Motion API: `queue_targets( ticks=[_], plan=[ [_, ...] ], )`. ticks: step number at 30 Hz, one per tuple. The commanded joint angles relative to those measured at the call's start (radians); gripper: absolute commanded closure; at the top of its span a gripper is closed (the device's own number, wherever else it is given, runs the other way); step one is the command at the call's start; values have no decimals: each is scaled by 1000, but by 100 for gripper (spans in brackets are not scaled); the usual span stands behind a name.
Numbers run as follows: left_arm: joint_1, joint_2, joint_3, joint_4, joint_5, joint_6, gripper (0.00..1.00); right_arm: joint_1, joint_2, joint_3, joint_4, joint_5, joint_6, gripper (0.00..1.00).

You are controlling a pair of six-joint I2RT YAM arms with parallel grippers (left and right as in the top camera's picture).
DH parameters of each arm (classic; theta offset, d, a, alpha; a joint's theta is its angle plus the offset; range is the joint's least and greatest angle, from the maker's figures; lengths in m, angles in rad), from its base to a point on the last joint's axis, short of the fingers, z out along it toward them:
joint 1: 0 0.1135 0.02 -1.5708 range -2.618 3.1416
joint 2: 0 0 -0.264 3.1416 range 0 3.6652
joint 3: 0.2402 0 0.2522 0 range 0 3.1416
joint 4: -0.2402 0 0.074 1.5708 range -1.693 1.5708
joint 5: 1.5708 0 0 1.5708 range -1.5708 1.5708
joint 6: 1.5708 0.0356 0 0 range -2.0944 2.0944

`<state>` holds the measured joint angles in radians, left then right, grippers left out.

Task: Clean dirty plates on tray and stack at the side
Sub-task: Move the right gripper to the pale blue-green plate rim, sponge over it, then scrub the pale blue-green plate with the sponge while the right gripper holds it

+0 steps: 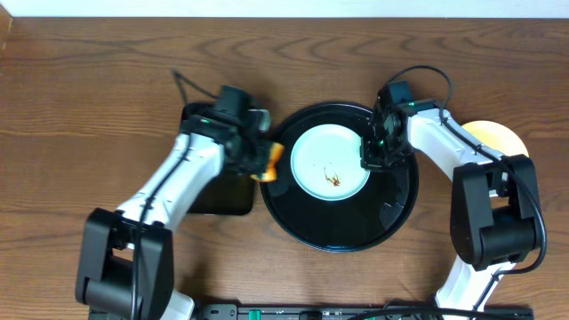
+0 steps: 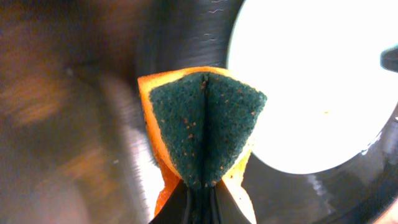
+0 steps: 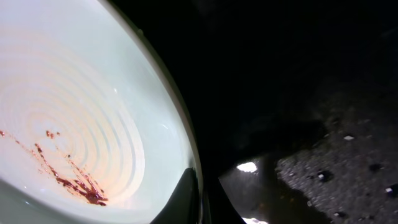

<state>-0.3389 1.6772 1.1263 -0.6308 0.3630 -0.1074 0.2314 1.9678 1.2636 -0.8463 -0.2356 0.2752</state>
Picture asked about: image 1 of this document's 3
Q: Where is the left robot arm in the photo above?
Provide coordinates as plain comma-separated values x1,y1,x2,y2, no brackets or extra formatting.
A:
75,109,276,319

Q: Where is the yellow plate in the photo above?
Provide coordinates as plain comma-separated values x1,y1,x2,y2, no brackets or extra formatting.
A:
461,120,529,156

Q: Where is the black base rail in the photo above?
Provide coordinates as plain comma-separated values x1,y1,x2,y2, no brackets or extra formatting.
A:
87,302,535,320

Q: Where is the green yellow sponge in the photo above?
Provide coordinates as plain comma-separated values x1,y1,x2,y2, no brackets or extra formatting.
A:
251,142,285,182

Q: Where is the black rectangular tray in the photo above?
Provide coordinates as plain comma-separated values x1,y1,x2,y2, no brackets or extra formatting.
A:
180,102,259,217

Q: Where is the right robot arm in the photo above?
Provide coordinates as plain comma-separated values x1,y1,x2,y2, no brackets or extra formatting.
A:
361,100,548,313

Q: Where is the light blue plate top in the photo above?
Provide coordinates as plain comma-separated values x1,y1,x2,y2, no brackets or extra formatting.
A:
290,124,370,201

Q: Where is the black round tray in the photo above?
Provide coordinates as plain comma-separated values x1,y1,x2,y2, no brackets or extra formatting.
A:
260,102,419,252

